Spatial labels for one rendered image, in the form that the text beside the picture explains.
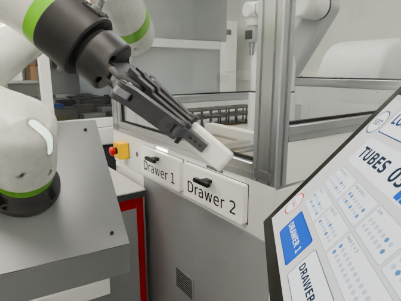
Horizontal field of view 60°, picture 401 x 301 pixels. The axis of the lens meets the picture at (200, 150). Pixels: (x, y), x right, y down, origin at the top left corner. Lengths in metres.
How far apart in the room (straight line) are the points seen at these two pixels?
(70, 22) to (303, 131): 0.61
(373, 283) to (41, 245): 0.65
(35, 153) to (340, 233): 0.50
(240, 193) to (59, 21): 0.61
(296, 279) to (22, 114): 0.51
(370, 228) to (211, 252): 0.80
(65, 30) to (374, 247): 0.41
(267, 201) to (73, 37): 0.59
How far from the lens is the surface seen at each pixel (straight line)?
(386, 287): 0.32
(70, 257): 0.81
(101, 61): 0.47
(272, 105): 0.83
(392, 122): 0.53
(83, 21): 0.48
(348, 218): 0.42
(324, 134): 0.96
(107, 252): 0.83
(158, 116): 0.44
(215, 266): 1.13
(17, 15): 0.52
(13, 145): 0.66
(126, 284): 1.55
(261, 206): 0.89
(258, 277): 0.99
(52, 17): 0.49
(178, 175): 1.16
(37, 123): 0.67
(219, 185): 0.98
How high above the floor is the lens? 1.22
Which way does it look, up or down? 13 degrees down
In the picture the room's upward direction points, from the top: straight up
